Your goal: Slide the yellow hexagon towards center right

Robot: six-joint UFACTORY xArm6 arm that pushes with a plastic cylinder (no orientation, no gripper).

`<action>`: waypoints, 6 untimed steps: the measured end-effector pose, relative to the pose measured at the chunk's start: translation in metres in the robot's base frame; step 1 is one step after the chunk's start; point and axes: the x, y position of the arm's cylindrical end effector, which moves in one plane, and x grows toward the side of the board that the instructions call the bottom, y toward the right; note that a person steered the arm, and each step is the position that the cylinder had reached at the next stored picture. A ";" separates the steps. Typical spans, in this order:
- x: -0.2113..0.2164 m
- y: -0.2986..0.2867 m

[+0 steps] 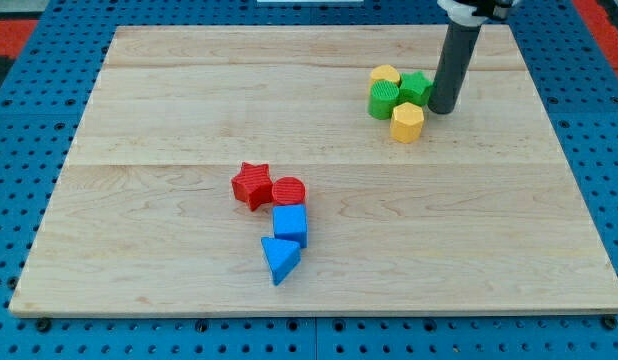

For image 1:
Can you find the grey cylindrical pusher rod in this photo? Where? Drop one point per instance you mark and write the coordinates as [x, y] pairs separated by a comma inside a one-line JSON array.
[[457, 51]]

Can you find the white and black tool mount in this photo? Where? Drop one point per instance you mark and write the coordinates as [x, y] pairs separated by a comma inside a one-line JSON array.
[[473, 13]]

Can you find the yellow hexagon block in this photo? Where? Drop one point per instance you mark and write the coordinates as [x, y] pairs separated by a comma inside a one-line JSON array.
[[406, 122]]

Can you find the green star block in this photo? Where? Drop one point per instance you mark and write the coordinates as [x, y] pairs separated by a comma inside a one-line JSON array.
[[415, 88]]

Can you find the yellow rounded block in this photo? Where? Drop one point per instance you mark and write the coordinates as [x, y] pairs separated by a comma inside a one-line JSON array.
[[384, 72]]

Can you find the green cylinder block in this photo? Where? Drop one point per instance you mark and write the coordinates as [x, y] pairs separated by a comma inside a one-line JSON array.
[[383, 97]]

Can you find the red cylinder block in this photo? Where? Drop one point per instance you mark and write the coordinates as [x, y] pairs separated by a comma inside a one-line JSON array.
[[288, 191]]

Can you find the blue cube block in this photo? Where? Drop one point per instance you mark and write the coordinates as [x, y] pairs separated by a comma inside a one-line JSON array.
[[290, 223]]

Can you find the red star block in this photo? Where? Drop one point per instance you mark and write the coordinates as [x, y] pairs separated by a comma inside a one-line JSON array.
[[253, 185]]

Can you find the light wooden board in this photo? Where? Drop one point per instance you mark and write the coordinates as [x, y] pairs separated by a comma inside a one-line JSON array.
[[479, 216]]

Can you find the blue triangle block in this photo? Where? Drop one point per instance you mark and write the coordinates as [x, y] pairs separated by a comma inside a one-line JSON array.
[[282, 257]]

